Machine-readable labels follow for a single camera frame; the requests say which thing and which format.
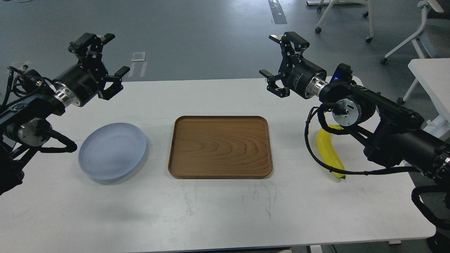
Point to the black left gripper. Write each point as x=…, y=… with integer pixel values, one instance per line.
x=89, y=77

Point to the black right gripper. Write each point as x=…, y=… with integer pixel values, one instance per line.
x=296, y=71

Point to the yellow banana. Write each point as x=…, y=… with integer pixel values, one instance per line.
x=327, y=151

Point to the light blue plate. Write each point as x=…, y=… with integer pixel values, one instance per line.
x=112, y=151

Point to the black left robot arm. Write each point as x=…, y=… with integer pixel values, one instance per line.
x=30, y=98

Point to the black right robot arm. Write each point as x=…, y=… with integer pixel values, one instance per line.
x=390, y=133

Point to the white rolling chair base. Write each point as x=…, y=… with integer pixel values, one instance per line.
x=346, y=13

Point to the brown wooden tray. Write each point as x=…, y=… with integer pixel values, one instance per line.
x=220, y=147

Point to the white side table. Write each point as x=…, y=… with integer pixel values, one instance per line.
x=434, y=76

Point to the white office chair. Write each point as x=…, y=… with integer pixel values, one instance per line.
x=432, y=36

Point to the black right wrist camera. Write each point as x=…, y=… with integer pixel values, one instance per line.
x=343, y=72

